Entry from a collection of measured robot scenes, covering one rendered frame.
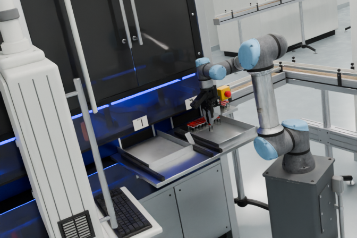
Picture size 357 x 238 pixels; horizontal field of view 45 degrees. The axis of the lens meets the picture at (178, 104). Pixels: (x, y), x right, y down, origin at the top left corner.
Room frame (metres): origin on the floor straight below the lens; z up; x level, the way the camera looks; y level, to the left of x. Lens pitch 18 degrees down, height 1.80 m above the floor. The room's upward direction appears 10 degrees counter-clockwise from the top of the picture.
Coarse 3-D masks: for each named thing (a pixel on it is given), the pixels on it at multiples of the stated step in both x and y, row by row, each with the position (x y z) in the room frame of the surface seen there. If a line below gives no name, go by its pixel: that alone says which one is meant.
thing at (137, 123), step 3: (141, 117) 2.16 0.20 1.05; (144, 117) 2.17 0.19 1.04; (135, 120) 2.14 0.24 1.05; (138, 120) 2.15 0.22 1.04; (144, 120) 2.17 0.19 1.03; (147, 120) 2.17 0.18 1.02; (135, 123) 2.14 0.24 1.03; (138, 123) 2.15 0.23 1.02; (141, 123) 2.15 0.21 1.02; (144, 123) 2.16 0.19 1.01; (147, 123) 2.17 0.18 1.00; (135, 126) 2.14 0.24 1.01; (138, 126) 2.14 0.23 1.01; (141, 126) 2.15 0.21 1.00; (144, 126) 2.16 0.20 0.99; (135, 129) 2.13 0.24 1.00; (138, 129) 2.14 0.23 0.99
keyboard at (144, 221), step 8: (112, 192) 1.82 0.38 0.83; (120, 192) 1.80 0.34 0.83; (96, 200) 1.79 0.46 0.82; (104, 200) 1.77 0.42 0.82; (112, 200) 1.75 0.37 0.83; (120, 200) 1.73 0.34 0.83; (128, 200) 1.72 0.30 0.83; (104, 208) 1.69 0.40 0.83; (120, 208) 1.66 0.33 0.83; (128, 208) 1.65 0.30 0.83; (136, 208) 1.66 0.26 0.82; (104, 216) 1.64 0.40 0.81; (120, 216) 1.60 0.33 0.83; (128, 216) 1.59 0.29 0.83; (136, 216) 1.58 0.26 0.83; (120, 224) 1.54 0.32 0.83; (128, 224) 1.53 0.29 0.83; (136, 224) 1.52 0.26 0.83; (144, 224) 1.51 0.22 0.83; (120, 232) 1.48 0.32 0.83; (128, 232) 1.48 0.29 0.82; (136, 232) 1.48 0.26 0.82
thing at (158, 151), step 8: (160, 136) 2.26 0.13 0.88; (168, 136) 2.18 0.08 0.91; (136, 144) 2.21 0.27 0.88; (144, 144) 2.18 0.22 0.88; (152, 144) 2.16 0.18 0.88; (160, 144) 2.14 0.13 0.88; (168, 144) 2.12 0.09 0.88; (176, 144) 2.11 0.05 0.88; (184, 144) 2.05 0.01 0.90; (120, 152) 2.13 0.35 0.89; (128, 152) 2.04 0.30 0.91; (136, 152) 2.10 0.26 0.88; (144, 152) 2.08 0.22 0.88; (152, 152) 2.06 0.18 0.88; (160, 152) 2.04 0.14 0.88; (168, 152) 2.02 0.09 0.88; (176, 152) 1.95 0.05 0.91; (184, 152) 1.97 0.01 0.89; (144, 160) 1.98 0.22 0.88; (152, 160) 1.97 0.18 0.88; (160, 160) 1.90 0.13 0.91; (168, 160) 1.92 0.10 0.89; (152, 168) 1.87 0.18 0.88
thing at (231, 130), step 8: (224, 120) 2.30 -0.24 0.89; (232, 120) 2.24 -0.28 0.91; (208, 128) 2.25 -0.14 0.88; (216, 128) 2.23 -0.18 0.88; (224, 128) 2.21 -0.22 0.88; (232, 128) 2.19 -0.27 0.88; (240, 128) 2.17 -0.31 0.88; (248, 128) 2.13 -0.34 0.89; (256, 128) 2.07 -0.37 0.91; (192, 136) 2.14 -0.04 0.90; (200, 136) 2.16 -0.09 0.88; (208, 136) 2.14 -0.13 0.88; (216, 136) 2.12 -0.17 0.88; (224, 136) 2.10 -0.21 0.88; (232, 136) 2.08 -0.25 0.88; (240, 136) 2.02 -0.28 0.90; (248, 136) 2.04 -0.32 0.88; (216, 144) 1.96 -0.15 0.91; (224, 144) 1.96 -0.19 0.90
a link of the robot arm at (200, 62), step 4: (196, 60) 2.20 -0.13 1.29; (200, 60) 2.17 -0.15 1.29; (204, 60) 2.16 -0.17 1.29; (208, 60) 2.18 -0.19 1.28; (196, 64) 2.18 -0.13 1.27; (200, 64) 2.16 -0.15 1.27; (204, 64) 2.16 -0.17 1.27; (196, 68) 2.19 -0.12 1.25; (200, 68) 2.16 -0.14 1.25; (200, 72) 2.16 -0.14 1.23; (200, 76) 2.17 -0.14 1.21; (204, 76) 2.16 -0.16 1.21; (200, 80) 2.17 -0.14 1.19; (204, 80) 2.16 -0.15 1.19
